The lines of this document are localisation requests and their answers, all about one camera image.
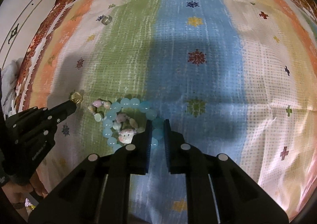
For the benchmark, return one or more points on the person's left hand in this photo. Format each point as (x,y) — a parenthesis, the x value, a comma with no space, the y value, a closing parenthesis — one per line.
(15,193)

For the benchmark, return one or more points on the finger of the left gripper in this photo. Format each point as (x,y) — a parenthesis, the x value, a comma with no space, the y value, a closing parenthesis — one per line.
(60,112)

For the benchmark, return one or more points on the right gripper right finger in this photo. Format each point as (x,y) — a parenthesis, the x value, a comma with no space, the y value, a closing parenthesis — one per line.
(217,189)

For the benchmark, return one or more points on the white wooden headboard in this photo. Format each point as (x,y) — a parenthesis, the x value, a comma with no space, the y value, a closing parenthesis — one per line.
(23,29)

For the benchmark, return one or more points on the striped colourful bed sheet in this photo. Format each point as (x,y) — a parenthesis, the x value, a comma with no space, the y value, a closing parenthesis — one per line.
(233,76)

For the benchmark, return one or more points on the grey crumpled cloth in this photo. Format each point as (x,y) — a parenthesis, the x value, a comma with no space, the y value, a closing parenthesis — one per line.
(9,76)

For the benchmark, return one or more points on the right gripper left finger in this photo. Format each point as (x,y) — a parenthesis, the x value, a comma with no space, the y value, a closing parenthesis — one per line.
(97,190)

